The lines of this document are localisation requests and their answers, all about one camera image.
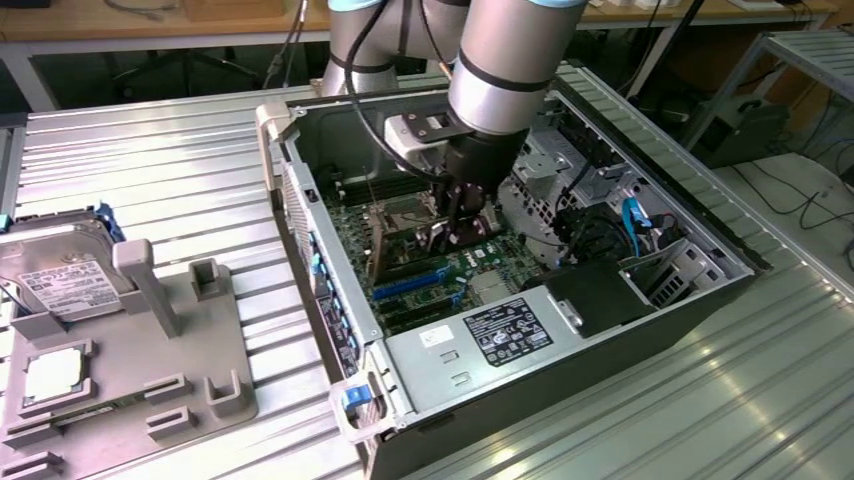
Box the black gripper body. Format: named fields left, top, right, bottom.
left=440, top=129, right=531, bottom=195

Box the silver hard disk drive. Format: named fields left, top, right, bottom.
left=0, top=218, right=129, bottom=324

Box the black expansion slot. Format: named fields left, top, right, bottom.
left=377, top=294, right=463, bottom=327

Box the green motherboard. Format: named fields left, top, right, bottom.
left=325, top=164, right=550, bottom=337

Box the silver power supply unit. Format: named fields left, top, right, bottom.
left=380, top=294, right=590, bottom=422

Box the silver CPU chip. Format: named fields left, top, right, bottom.
left=22, top=347, right=93, bottom=402

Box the green RAM stick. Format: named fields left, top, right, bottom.
left=52, top=393, right=147, bottom=427

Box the silver chipset heatsink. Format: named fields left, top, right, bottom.
left=470, top=273, right=520, bottom=302

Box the black chair base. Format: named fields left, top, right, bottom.
left=105, top=47, right=268, bottom=95

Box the coiled grey cable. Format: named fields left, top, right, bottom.
left=103, top=0, right=183, bottom=22

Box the black wire bundle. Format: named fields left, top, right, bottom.
left=555, top=208, right=632, bottom=264

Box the grey cable with metal plug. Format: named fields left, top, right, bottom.
left=263, top=0, right=309, bottom=92

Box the black camera cable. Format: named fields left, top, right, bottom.
left=344, top=0, right=456, bottom=182

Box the thin metal locking lever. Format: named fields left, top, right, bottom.
left=363, top=164, right=387, bottom=215

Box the blue expansion slot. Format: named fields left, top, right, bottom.
left=369, top=272, right=449, bottom=302

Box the blue plastic disk bracket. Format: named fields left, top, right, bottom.
left=0, top=199, right=128, bottom=244

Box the wooden desk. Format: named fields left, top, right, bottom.
left=0, top=0, right=836, bottom=44

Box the black cable on white table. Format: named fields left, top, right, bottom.
left=731, top=163, right=854, bottom=227

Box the grey parts rack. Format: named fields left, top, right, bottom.
left=0, top=238, right=261, bottom=480

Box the open black PC case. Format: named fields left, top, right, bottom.
left=256, top=58, right=774, bottom=480

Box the black box device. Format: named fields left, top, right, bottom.
left=692, top=97, right=792, bottom=169

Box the CPU socket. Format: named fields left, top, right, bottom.
left=376, top=196, right=439, bottom=221

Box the silver disk bay cage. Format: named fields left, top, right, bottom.
left=499, top=122, right=646, bottom=261

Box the silver slanted disk bay tray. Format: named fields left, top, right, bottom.
left=616, top=238, right=730, bottom=309

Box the grey metal shelf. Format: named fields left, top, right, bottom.
left=679, top=28, right=854, bottom=157

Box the graphics card with metal bracket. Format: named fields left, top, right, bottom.
left=364, top=204, right=510, bottom=282

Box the black RAM slot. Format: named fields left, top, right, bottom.
left=339, top=178, right=435, bottom=207
left=335, top=167, right=429, bottom=195

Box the blue wire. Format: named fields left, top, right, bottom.
left=619, top=196, right=654, bottom=259

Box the black plastic shroud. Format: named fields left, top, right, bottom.
left=542, top=258, right=660, bottom=342

